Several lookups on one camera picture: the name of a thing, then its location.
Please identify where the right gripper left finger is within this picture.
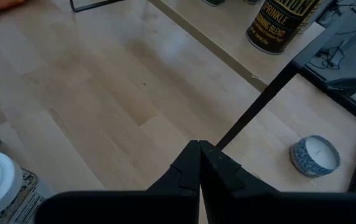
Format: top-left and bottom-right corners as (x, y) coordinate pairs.
(34, 140), (201, 224)

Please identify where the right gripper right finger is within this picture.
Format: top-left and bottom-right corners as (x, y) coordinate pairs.
(200, 140), (356, 224)

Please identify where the onion sprinkle jar yellow lid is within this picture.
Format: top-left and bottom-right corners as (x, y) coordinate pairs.
(245, 0), (325, 56)

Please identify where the green black pepper tin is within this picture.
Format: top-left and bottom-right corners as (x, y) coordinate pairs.
(201, 0), (227, 7)

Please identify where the white candle in patterned tin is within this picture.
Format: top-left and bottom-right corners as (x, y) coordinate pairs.
(289, 134), (341, 179)

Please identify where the wooden shelf black metal frame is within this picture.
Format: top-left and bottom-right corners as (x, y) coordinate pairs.
(69, 0), (334, 150)

